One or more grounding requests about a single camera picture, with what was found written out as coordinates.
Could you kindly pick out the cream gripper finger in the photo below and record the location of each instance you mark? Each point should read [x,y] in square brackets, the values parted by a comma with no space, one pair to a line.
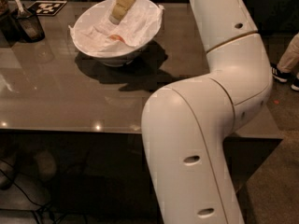
[120,10]

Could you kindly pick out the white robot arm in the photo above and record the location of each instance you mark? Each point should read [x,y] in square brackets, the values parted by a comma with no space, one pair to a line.
[185,123]

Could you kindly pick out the white bowl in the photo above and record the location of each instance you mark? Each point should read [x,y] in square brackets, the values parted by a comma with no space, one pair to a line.
[124,55]

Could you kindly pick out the white paper liner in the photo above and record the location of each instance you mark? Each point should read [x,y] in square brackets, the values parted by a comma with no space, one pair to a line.
[140,25]

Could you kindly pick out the black white fiducial marker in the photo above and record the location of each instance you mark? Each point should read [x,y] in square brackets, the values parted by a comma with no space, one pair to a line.
[47,8]

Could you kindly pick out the dark container with scoop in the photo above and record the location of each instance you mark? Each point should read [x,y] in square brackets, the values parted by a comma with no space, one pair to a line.
[29,24]

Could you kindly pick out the person leg beige trousers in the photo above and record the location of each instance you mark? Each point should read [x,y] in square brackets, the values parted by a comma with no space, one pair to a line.
[290,57]

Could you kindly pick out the black white sneaker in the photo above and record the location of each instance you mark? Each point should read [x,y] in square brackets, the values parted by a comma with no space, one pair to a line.
[295,85]
[281,77]

